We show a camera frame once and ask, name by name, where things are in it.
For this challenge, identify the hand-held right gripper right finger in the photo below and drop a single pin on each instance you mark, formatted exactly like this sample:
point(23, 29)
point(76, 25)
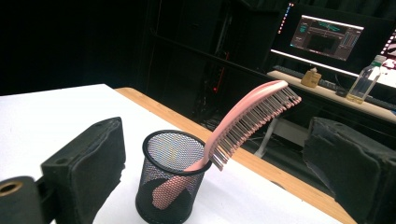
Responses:
point(351, 168)

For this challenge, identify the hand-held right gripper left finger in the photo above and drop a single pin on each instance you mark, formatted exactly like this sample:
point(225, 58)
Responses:
point(90, 165)

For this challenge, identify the black mesh pen holder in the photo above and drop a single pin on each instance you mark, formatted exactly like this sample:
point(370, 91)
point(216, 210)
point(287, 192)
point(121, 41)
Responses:
point(169, 180)

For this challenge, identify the pink hairbrush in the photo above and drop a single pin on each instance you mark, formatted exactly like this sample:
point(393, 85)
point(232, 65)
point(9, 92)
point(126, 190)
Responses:
point(236, 124)

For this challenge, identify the clear plastic bottle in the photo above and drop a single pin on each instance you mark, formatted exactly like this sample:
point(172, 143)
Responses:
point(364, 79)

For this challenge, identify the amber glass bottle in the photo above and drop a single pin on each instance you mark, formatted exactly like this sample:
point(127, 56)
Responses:
point(310, 77)

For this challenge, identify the computer monitor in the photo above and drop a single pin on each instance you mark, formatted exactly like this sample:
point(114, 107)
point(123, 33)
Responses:
point(325, 37)

